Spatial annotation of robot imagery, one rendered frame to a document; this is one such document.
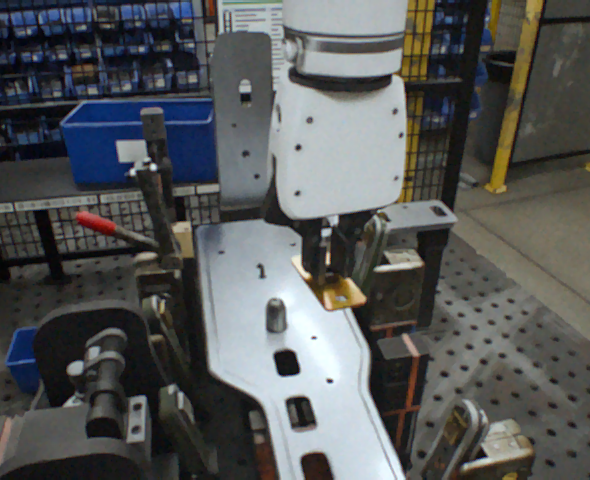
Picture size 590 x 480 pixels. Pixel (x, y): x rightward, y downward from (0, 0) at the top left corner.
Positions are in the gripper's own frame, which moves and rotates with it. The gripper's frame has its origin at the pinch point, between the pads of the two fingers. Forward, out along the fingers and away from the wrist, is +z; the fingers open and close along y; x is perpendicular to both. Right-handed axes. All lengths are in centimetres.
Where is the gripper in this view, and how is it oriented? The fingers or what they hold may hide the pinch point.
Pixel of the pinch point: (328, 253)
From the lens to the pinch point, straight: 45.7
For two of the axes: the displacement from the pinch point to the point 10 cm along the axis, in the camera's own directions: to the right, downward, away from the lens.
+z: -0.2, 8.6, 5.1
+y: 9.3, -1.7, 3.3
